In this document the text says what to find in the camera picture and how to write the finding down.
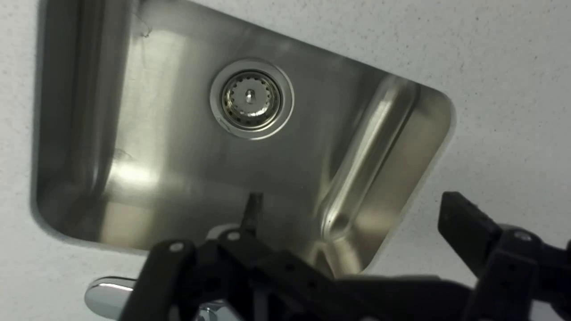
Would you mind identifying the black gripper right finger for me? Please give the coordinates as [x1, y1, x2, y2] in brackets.
[437, 191, 571, 321]

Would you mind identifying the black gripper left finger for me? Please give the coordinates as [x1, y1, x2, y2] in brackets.
[118, 192, 359, 321]

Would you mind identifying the chrome faucet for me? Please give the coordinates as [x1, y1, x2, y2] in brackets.
[84, 221, 243, 321]

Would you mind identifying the stainless steel sink basin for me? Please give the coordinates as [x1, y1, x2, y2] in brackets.
[30, 0, 459, 278]

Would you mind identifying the metal sink drain strainer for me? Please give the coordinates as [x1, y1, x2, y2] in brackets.
[207, 57, 296, 143]

